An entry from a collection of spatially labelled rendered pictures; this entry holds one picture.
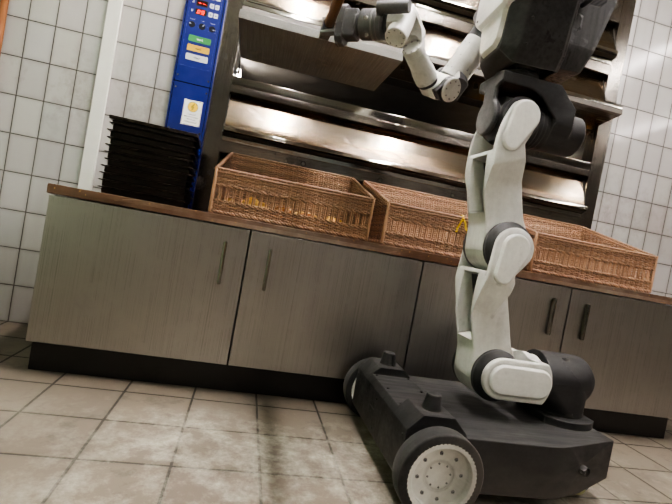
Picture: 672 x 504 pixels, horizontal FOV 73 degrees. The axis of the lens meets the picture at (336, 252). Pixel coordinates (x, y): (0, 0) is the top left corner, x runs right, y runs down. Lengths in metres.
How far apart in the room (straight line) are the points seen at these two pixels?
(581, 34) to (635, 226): 1.58
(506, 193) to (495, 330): 0.37
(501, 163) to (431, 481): 0.79
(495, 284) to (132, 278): 1.07
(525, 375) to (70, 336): 1.33
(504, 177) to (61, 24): 1.80
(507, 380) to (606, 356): 0.81
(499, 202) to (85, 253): 1.22
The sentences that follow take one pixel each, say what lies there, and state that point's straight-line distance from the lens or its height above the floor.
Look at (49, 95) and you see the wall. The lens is 2.24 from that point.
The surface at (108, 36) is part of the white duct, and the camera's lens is 2.23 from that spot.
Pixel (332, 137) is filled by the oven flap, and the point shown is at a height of 1.02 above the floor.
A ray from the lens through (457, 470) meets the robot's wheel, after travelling 1.15.
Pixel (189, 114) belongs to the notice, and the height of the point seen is 0.97.
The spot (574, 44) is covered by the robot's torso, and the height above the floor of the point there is 1.18.
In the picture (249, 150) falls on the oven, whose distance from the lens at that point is 2.07.
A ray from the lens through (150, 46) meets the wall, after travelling 2.20.
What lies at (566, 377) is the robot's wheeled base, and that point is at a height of 0.30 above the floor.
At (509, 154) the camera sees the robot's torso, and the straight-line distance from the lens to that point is 1.30.
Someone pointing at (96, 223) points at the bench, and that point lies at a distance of 1.57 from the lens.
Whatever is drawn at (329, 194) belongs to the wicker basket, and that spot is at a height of 0.71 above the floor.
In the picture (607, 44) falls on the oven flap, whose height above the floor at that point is 1.77.
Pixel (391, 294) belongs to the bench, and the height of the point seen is 0.41.
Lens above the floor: 0.57
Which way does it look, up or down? 2 degrees down
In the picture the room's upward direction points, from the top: 10 degrees clockwise
